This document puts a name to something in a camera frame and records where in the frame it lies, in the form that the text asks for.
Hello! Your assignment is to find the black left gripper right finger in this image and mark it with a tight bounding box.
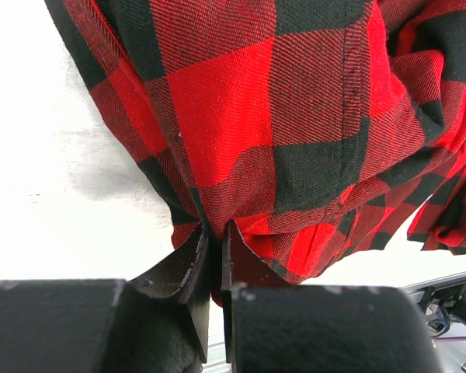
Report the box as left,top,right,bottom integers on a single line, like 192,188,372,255
221,221,290,363

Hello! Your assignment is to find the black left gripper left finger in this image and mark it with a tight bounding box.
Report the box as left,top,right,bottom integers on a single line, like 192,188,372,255
129,225,210,363

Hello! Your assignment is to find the red black plaid shirt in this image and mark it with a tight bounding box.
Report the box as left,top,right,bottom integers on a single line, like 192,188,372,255
47,1,466,284

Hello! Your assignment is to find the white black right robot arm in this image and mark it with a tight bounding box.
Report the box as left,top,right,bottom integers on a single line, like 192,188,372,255
402,271,466,340

